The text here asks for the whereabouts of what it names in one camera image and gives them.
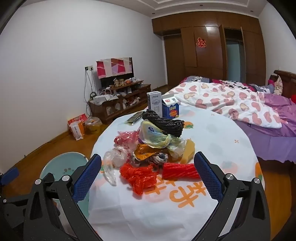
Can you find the red paper decoration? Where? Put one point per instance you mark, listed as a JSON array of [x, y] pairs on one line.
[[201, 42]]

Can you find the clear red-printed plastic bag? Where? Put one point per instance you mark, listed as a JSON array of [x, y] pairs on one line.
[[111, 160]]

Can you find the floral pillow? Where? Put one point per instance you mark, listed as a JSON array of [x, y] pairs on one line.
[[278, 85]]

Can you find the grey milk carton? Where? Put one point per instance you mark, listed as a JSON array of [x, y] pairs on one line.
[[154, 102]]

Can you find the red mesh net bundle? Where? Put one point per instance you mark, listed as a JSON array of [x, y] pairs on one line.
[[180, 171]]

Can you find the black television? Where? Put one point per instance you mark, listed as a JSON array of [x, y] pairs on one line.
[[108, 81]]

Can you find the black white patterned blanket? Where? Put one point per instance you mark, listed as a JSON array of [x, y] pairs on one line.
[[196, 78]]

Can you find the white heart-print quilt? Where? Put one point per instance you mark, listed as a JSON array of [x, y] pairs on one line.
[[219, 99]]

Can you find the table with printed cloth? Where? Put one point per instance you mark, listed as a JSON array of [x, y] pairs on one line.
[[161, 220]]

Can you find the light blue trash bin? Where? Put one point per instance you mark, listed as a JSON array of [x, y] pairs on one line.
[[62, 162]]

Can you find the wooden headboard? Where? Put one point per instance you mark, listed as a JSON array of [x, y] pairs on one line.
[[289, 81]]

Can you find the pink plastic bag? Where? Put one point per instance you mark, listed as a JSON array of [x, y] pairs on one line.
[[124, 137]]

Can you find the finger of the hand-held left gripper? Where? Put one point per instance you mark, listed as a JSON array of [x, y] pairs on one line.
[[10, 174]]

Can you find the blue milk carton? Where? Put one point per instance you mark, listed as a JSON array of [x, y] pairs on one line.
[[170, 111]]

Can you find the pink patchwork television cover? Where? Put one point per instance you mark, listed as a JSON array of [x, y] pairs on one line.
[[113, 67]]

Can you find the red plastic bag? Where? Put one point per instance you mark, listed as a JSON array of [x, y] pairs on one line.
[[136, 178]]

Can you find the wall socket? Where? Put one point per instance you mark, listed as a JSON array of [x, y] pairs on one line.
[[88, 68]]

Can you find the orange snack wrapper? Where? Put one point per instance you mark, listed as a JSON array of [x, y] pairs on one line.
[[143, 154]]

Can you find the wooden wardrobe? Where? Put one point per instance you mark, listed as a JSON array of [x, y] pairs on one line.
[[208, 58]]

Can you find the black mesh net bundle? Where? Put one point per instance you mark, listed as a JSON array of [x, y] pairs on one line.
[[166, 125]]

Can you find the white box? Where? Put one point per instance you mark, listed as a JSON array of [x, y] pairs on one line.
[[100, 100]]

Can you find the purple bedsheet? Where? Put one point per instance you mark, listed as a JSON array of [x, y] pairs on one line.
[[272, 141]]

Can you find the dark flat snack packet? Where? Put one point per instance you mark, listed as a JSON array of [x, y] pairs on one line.
[[135, 117]]

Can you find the yellow plastic jar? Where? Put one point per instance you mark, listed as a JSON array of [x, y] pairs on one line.
[[93, 126]]

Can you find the white packet bag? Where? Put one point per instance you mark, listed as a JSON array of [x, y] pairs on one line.
[[76, 131]]

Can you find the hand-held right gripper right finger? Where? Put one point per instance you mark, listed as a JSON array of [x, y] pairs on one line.
[[208, 176]]

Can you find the orange paper bag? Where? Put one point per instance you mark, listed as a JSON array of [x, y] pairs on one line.
[[77, 118]]

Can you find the yellow plastic bag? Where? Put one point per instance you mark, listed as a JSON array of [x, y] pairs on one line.
[[188, 151]]

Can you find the wooden television cabinet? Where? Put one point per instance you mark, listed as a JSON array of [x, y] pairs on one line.
[[138, 91]]

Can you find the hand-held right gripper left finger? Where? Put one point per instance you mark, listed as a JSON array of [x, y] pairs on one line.
[[87, 178]]

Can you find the yellow-green plastic bag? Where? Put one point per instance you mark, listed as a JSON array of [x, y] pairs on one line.
[[151, 136]]

